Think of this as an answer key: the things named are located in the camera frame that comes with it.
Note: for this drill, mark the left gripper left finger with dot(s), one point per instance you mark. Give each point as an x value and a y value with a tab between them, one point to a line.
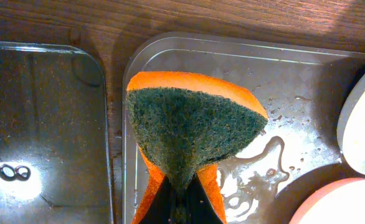
162	208

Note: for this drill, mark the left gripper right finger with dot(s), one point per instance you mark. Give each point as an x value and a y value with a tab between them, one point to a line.
199	209

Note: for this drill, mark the orange green scrub sponge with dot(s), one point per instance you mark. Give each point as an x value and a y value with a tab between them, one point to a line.
185	124

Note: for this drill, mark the brown serving tray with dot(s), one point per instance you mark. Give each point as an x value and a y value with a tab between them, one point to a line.
303	90

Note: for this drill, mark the black small tray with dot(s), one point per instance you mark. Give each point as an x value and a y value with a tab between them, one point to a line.
54	163

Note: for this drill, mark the pink white plate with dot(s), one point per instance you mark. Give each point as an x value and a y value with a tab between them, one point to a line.
340	202

